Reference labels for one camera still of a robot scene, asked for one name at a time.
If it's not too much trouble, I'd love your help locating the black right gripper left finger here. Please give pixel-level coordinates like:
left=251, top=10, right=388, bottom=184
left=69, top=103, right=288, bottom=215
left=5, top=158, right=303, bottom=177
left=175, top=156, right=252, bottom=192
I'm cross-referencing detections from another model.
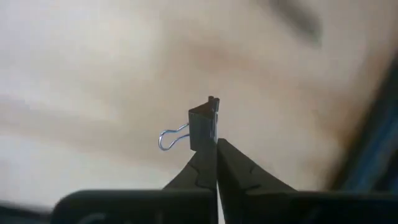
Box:
left=163, top=142, right=218, bottom=191

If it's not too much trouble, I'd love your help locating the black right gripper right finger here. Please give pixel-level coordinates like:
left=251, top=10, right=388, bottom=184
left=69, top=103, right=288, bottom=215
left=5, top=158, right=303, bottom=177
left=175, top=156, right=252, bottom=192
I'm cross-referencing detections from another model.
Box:
left=217, top=138, right=298, bottom=192

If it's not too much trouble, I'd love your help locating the black binder clip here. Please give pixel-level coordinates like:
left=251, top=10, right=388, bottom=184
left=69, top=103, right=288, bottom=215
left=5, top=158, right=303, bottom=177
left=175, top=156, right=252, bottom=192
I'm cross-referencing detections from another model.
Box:
left=157, top=95, right=221, bottom=152

